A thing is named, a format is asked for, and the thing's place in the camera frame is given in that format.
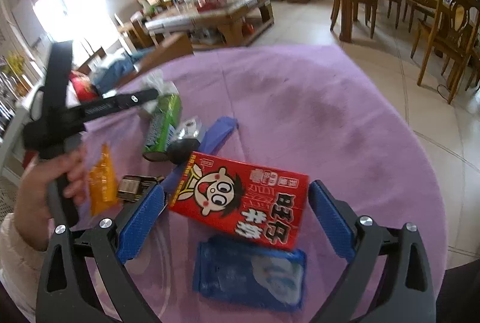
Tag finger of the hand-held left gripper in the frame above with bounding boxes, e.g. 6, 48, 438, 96
67, 88, 161, 122

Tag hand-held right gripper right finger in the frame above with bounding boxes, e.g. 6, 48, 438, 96
308, 179, 438, 323

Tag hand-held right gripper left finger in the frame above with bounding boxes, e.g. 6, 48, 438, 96
35, 185, 167, 323

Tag large red milk carton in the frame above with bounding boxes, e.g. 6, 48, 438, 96
167, 151, 310, 251

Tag person's left forearm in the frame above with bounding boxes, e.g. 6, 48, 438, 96
0, 212, 51, 312

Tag person's left hand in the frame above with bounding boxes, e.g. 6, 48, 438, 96
13, 148, 89, 234

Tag blue clothing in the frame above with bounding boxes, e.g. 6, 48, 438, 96
90, 50, 147, 93

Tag red pillow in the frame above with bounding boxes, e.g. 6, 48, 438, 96
69, 71, 100, 102

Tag dark brown wrapper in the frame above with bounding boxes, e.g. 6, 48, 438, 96
117, 175, 166, 203

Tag green tissue pack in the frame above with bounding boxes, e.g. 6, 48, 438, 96
142, 69, 183, 162

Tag orange snack packet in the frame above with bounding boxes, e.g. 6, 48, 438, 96
88, 143, 120, 216

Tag yellow flowers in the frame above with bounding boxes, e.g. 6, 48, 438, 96
5, 50, 29, 78

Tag wooden sofa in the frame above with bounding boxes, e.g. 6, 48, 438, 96
73, 33, 194, 83

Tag wooden armchair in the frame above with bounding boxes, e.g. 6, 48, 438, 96
114, 9, 154, 49

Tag black round cap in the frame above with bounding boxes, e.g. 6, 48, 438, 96
167, 138, 201, 165

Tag crumpled silver clear wrapper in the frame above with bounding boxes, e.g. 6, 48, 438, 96
174, 116, 205, 141

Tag large bright window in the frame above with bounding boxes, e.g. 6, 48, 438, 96
28, 0, 121, 57

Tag blue white packet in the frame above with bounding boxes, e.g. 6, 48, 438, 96
192, 235, 309, 312

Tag purple tablecloth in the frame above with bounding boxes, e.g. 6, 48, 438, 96
71, 43, 445, 323

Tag wooden coffee table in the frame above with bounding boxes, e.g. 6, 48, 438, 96
144, 0, 275, 47

